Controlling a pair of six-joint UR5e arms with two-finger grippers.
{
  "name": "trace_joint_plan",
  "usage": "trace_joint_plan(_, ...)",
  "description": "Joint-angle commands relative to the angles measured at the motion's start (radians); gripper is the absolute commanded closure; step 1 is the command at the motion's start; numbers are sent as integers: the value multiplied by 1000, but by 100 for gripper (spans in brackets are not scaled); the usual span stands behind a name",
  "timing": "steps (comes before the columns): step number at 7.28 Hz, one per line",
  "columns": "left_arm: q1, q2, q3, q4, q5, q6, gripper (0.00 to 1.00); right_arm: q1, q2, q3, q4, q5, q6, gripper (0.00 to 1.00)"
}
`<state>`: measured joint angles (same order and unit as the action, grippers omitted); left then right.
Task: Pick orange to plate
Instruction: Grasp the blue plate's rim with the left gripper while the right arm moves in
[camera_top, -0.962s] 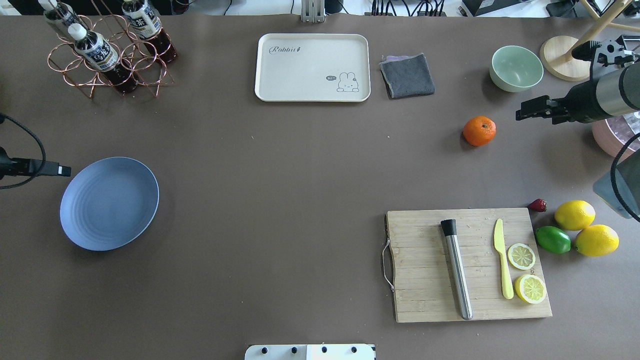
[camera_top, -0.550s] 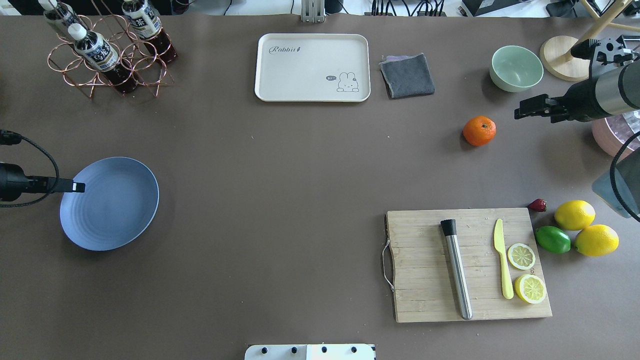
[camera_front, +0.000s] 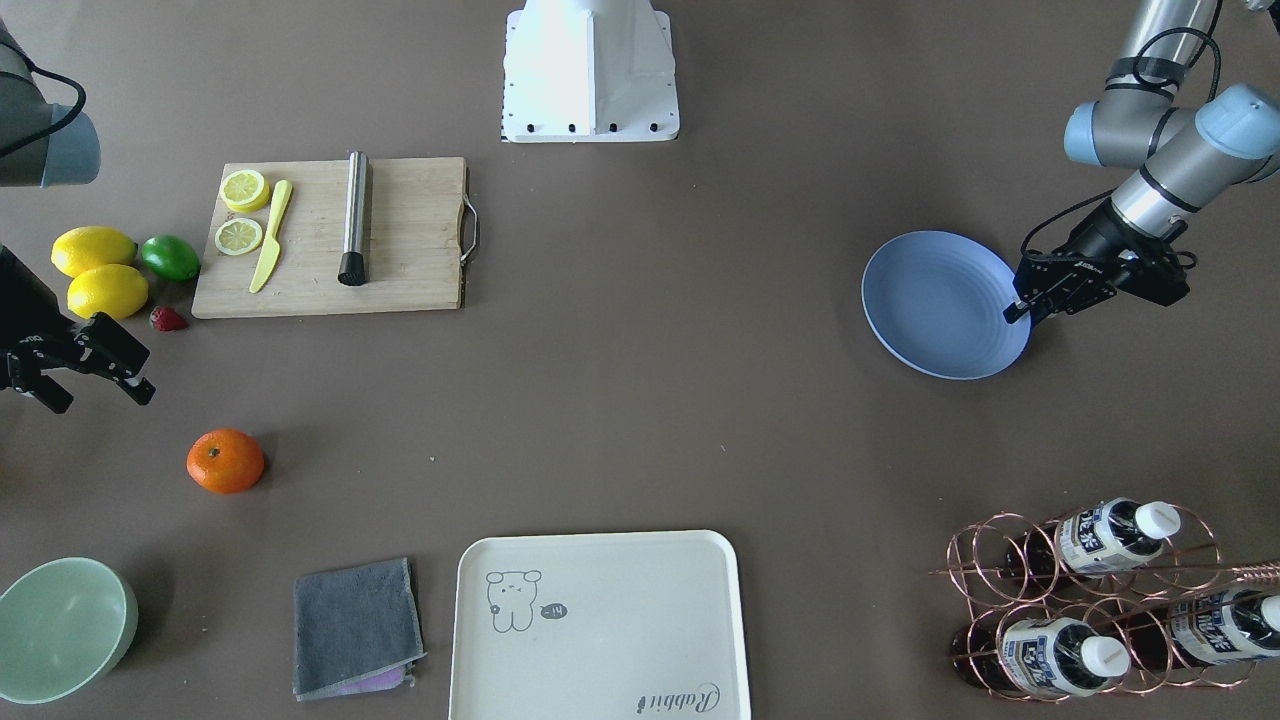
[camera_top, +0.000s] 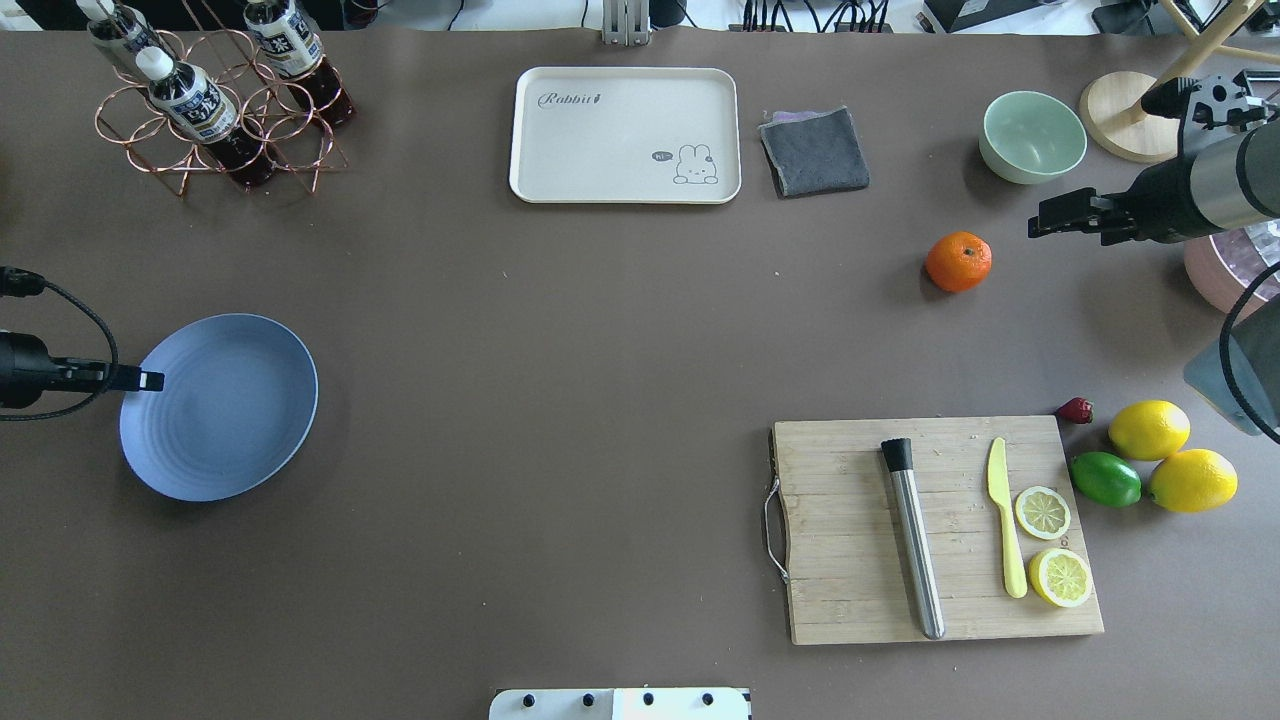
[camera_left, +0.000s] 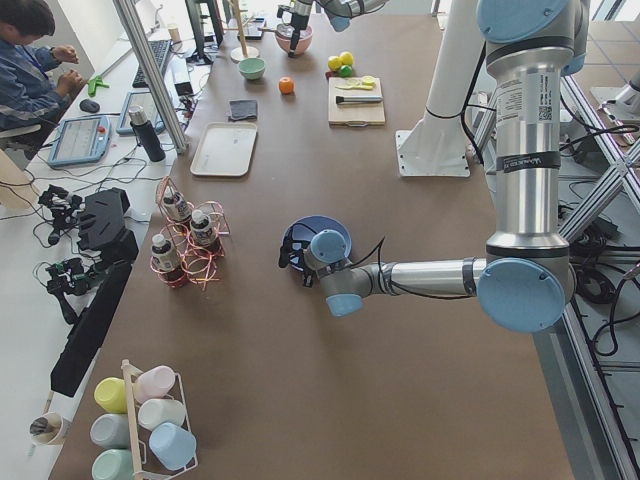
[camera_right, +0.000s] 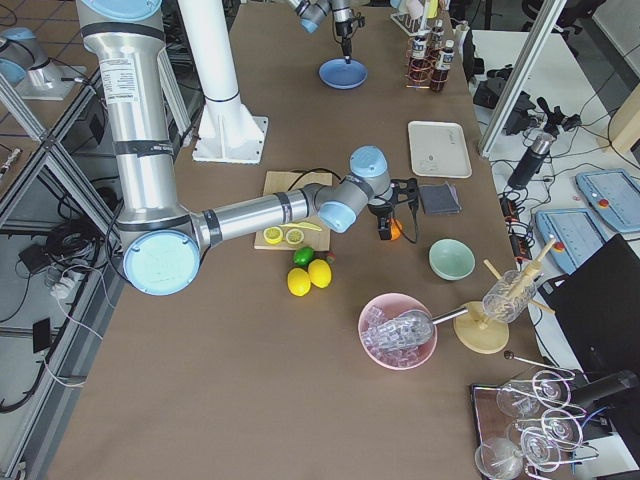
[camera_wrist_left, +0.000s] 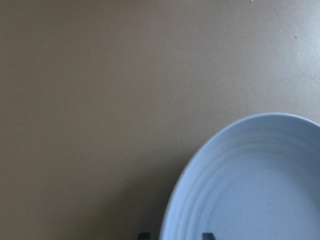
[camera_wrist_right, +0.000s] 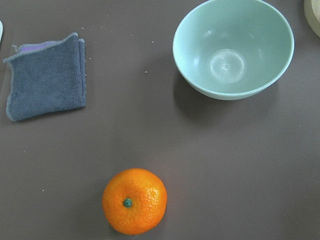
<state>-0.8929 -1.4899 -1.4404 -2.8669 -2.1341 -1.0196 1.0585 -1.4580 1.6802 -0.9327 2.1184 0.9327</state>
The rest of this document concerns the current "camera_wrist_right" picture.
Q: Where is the orange mandarin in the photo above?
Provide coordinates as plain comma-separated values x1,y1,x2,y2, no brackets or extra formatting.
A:
102,168,168,235

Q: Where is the green bowl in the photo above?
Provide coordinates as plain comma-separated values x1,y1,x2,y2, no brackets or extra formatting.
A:
172,0,295,100

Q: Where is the grey folded cloth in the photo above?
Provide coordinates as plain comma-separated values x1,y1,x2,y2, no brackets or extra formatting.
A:
3,32,87,122

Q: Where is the cream rabbit tray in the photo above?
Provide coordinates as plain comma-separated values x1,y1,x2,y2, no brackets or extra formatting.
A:
0,21,3,42

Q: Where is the wooden stand with base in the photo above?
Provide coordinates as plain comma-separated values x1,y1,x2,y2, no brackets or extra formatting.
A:
303,0,320,38

